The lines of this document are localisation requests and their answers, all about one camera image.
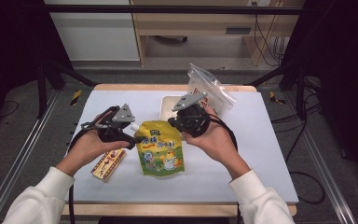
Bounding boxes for aluminium floor rail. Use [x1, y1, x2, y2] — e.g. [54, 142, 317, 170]
[282, 91, 358, 224]
[0, 89, 61, 224]

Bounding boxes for thin black cable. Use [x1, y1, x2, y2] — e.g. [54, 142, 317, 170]
[0, 99, 21, 119]

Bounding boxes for person's right hand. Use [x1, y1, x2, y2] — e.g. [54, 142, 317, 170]
[181, 106, 252, 181]

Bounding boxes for light wooden desk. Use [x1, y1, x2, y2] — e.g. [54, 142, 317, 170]
[130, 0, 306, 67]

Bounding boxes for left hand-held gripper cable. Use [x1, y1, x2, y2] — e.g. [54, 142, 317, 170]
[67, 128, 90, 224]

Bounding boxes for person's left hand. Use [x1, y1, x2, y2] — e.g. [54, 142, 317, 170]
[55, 110, 131, 178]

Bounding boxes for black metal stand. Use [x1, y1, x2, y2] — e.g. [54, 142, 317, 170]
[247, 60, 310, 121]
[36, 57, 99, 119]

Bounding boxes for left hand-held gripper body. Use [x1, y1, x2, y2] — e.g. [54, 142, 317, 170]
[80, 103, 137, 144]

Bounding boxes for black looped cable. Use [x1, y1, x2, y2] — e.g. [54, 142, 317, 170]
[287, 170, 326, 206]

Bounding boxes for hand-held gripper cable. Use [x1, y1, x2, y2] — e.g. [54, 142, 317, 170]
[67, 128, 90, 224]
[207, 113, 240, 153]

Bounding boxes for black metal crossbar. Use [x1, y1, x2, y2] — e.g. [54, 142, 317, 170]
[42, 4, 304, 16]

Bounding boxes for hanging black cables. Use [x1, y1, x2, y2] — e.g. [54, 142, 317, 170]
[253, 2, 289, 67]

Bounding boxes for clear bag of dried seaweed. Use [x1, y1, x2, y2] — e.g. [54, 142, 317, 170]
[186, 63, 237, 119]

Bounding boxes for right hand-held gripper cable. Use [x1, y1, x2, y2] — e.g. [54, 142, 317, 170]
[207, 113, 240, 153]

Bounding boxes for white cabinet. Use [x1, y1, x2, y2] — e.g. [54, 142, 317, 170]
[43, 0, 142, 63]

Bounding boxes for yellow spout pouch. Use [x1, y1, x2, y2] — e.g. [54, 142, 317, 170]
[130, 119, 186, 178]

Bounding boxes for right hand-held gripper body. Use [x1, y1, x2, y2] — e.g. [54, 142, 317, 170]
[167, 91, 213, 139]

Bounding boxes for white plastic container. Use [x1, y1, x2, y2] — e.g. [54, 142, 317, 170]
[159, 94, 188, 142]

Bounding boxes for small yellow and red box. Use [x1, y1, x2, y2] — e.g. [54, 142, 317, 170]
[89, 147, 128, 184]

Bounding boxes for black curtain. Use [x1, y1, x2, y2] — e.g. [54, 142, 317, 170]
[0, 0, 76, 138]
[280, 0, 358, 190]

